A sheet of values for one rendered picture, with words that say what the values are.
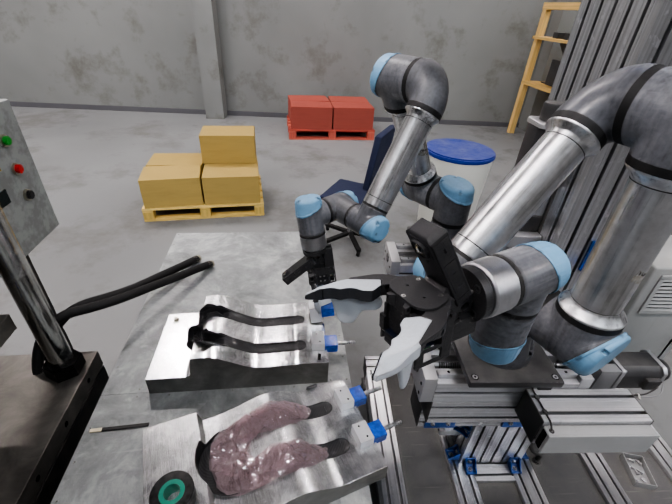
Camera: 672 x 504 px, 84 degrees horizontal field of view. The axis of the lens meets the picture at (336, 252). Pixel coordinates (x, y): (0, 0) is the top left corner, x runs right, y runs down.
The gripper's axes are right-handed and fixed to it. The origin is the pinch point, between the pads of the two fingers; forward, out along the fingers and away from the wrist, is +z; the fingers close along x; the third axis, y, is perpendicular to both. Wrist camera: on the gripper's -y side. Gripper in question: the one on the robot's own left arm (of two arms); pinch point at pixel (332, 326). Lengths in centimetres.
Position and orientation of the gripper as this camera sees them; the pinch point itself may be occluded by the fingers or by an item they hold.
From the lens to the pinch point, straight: 39.3
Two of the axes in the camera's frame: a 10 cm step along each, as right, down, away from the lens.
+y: 0.2, 8.9, 4.5
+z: -8.8, 2.2, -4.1
